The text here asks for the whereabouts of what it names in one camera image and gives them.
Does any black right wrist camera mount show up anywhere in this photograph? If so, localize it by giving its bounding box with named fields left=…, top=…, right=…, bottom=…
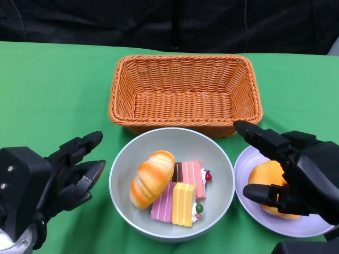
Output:
left=271, top=240, right=339, bottom=254

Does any yellow striped cake slice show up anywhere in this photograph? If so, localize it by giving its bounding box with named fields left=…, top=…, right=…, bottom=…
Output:
left=171, top=182, right=204, bottom=228

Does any orange wicker basket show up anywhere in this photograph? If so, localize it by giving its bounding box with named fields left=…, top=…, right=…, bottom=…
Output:
left=108, top=54, right=263, bottom=139

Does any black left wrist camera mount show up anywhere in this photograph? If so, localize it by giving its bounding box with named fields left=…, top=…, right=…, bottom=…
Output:
left=0, top=147, right=53, bottom=240

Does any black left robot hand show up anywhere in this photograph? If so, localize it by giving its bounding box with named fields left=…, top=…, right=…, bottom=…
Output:
left=39, top=131, right=107, bottom=220

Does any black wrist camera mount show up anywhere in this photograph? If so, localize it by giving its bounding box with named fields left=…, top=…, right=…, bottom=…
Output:
left=271, top=240, right=339, bottom=254
left=0, top=147, right=53, bottom=240

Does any pale grey frame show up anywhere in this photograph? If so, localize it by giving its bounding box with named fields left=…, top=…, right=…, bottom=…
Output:
left=326, top=35, right=339, bottom=56

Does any thin grey cable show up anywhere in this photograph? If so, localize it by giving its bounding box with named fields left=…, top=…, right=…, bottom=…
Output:
left=10, top=0, right=27, bottom=42
left=243, top=0, right=249, bottom=52

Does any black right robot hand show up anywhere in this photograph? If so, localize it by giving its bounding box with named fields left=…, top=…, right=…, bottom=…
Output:
left=233, top=120, right=339, bottom=225

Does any green tablecloth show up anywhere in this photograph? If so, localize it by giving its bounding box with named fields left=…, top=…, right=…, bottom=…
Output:
left=0, top=41, right=339, bottom=254

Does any lavender plate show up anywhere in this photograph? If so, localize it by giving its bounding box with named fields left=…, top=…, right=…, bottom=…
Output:
left=233, top=144, right=335, bottom=238

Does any pink striped cake slice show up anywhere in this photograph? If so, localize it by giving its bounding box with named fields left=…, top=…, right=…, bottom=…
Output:
left=150, top=182, right=177, bottom=222

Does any elongated ridged bread roll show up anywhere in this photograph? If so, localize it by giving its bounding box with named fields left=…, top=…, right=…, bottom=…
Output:
left=129, top=150, right=176, bottom=210

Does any black backdrop cloth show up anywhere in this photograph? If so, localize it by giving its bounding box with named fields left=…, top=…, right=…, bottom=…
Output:
left=0, top=0, right=339, bottom=56

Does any pink and brown cake slice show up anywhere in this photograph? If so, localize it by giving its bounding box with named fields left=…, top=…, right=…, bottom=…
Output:
left=171, top=160, right=212, bottom=199

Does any pale grey bowl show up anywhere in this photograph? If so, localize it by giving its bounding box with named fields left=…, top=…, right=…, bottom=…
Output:
left=109, top=127, right=236, bottom=243

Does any round lobed bread roll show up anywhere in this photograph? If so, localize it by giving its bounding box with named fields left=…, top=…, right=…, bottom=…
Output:
left=248, top=160, right=301, bottom=220

